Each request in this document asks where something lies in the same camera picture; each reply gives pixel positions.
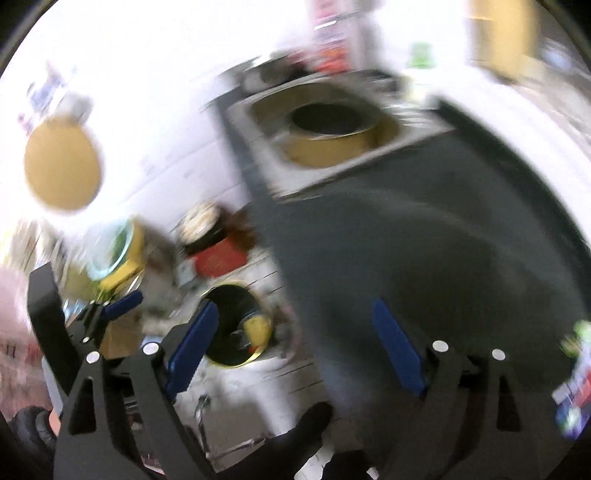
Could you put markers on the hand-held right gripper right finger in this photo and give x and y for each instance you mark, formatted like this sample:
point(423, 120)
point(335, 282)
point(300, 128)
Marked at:
point(397, 346)

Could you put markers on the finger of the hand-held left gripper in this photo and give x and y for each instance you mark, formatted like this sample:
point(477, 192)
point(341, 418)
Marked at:
point(122, 304)

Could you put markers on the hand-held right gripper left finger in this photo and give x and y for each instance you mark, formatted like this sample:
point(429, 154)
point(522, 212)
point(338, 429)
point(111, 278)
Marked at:
point(194, 346)

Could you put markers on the round trash bin yellow rim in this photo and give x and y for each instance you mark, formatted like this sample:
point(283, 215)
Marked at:
point(231, 323)

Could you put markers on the person's left forearm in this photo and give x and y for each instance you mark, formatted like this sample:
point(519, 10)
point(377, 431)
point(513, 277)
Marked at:
point(30, 431)

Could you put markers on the yellow box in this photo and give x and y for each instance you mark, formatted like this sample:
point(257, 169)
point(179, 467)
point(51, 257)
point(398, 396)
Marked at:
point(127, 265)

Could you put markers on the teal bowl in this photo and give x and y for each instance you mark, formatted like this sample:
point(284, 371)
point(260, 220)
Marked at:
point(113, 249)

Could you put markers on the black pot with lid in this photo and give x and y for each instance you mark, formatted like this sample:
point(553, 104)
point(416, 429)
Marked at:
point(198, 221)

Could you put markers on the round wooden cutting board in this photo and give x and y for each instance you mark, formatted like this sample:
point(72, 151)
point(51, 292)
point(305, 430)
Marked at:
point(62, 166)

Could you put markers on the colourful snack packet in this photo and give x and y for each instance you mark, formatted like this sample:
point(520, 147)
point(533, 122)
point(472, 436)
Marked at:
point(572, 383)

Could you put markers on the yellow pot black inside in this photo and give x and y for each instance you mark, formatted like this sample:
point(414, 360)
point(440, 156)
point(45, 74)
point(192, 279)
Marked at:
point(328, 136)

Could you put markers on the steel sink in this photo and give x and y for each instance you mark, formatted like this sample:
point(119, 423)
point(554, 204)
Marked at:
point(332, 120)

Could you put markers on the green bottle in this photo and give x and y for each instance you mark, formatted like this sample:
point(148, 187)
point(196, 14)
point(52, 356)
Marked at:
point(419, 57)

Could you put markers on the red printed packaging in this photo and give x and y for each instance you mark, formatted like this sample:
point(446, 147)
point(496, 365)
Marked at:
point(330, 32)

